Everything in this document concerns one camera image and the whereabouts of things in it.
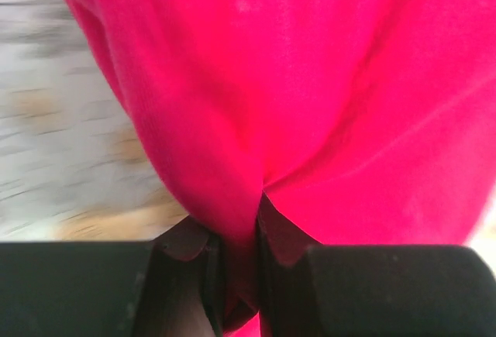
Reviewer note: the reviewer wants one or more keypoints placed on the floral table mat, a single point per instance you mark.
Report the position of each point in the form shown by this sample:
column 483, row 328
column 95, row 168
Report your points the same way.
column 72, row 166

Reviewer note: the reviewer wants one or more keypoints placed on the magenta t shirt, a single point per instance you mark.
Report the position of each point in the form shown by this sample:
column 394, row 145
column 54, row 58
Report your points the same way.
column 363, row 121

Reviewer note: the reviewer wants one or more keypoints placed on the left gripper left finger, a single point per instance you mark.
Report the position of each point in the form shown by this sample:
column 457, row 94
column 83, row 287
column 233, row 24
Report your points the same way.
column 168, row 286

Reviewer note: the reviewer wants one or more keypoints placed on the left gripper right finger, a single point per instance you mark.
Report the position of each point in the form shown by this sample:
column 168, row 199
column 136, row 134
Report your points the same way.
column 310, row 289

